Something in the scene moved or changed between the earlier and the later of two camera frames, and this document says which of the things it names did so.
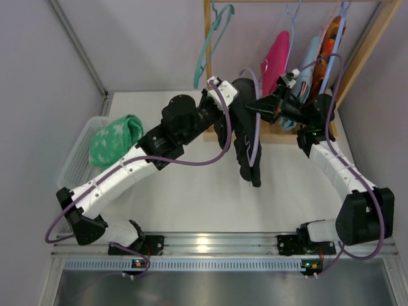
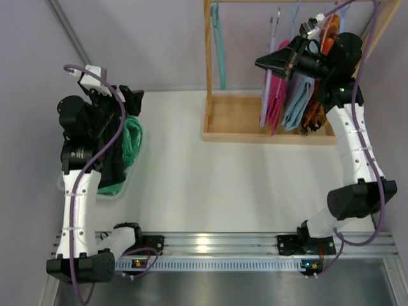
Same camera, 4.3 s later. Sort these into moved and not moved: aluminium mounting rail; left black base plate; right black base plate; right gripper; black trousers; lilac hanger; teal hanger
Moved: black trousers; lilac hanger; teal hanger; right gripper
Not moved: left black base plate; right black base plate; aluminium mounting rail
